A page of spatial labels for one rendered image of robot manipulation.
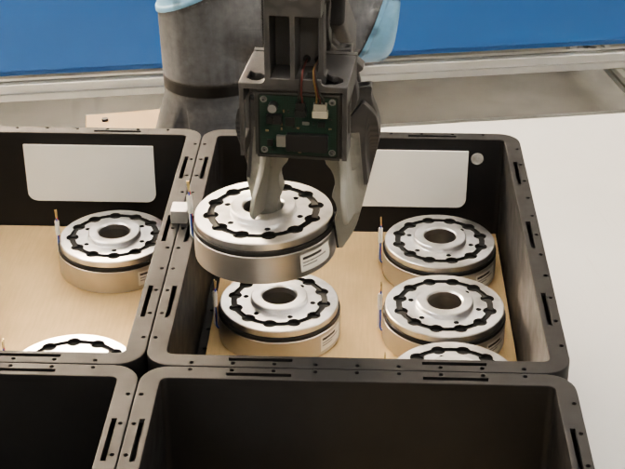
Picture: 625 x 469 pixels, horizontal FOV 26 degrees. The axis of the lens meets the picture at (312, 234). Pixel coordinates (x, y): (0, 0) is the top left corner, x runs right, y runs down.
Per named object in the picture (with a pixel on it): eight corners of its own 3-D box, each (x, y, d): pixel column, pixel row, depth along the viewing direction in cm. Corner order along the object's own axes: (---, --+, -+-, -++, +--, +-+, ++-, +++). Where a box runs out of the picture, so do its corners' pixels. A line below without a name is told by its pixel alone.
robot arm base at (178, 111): (148, 130, 162) (140, 52, 157) (272, 116, 164) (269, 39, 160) (162, 182, 149) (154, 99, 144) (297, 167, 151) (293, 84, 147)
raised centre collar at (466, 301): (413, 290, 117) (413, 284, 116) (470, 290, 117) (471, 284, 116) (417, 321, 112) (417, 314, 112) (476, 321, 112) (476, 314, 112)
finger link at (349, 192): (328, 278, 95) (305, 159, 90) (339, 237, 100) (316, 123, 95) (373, 274, 94) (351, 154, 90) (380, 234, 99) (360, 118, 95)
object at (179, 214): (173, 213, 114) (172, 201, 114) (190, 214, 114) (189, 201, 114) (170, 223, 113) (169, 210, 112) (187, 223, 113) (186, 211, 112)
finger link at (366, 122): (322, 190, 96) (299, 77, 92) (325, 179, 97) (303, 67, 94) (387, 183, 95) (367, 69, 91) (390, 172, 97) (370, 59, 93)
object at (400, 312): (381, 280, 119) (382, 274, 119) (496, 280, 119) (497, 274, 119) (387, 343, 110) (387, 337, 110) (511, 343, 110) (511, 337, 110)
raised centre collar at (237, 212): (236, 195, 101) (235, 187, 101) (301, 197, 100) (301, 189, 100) (223, 226, 97) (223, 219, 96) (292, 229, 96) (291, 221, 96)
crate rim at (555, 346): (205, 151, 131) (204, 128, 130) (516, 156, 130) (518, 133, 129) (144, 393, 96) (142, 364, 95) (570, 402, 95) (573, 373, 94)
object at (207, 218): (209, 184, 104) (208, 177, 104) (339, 188, 103) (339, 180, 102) (181, 248, 95) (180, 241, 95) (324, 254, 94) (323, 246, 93)
